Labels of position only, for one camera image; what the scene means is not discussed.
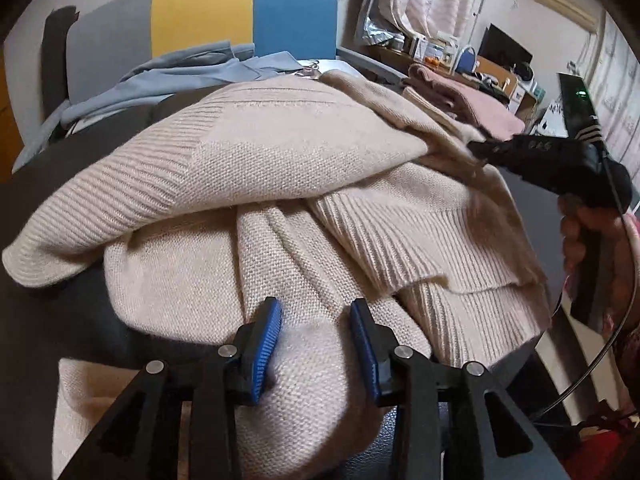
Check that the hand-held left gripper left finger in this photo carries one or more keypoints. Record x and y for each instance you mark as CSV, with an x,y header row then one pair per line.
x,y
267,350

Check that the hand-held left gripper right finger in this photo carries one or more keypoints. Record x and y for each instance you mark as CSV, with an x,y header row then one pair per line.
x,y
361,350

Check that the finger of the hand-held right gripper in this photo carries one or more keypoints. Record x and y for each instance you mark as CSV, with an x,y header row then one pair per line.
x,y
487,149

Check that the beige knit sweater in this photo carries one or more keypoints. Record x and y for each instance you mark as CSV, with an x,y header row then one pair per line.
x,y
280,160

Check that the pink folded clothes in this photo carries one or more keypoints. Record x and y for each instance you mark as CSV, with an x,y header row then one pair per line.
x,y
465,97

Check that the person's right hand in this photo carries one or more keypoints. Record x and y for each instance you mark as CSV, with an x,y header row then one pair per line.
x,y
572,232

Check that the black monitor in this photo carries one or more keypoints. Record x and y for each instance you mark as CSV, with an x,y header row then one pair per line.
x,y
505,47

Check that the wooden desk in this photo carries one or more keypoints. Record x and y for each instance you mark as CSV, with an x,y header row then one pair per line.
x,y
390,57

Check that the air conditioner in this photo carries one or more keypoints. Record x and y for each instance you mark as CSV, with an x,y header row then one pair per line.
x,y
565,7

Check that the silver foil bag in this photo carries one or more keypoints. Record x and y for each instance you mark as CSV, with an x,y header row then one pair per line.
x,y
380,30

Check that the white deer print pillow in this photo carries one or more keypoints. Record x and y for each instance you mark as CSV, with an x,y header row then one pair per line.
x,y
330,66

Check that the person's patterned clothing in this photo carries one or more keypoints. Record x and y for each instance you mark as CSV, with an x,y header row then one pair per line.
x,y
605,432

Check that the grey-blue garment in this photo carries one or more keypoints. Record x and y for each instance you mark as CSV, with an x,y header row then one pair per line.
x,y
150,80

